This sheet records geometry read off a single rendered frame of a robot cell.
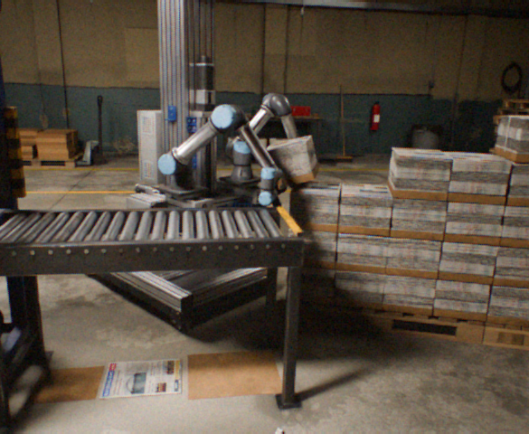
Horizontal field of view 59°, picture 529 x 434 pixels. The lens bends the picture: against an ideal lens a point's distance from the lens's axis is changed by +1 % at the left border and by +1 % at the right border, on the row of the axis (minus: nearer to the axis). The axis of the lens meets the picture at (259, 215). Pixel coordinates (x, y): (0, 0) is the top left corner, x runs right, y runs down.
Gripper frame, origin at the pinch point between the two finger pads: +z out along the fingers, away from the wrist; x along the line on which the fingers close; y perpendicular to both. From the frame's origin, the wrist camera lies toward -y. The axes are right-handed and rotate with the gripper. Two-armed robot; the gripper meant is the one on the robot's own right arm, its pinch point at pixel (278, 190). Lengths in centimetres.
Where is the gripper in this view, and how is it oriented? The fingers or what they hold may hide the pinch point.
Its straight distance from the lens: 276.5
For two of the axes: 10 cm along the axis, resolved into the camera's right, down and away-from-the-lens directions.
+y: -2.7, -9.4, -2.0
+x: -9.4, 2.2, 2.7
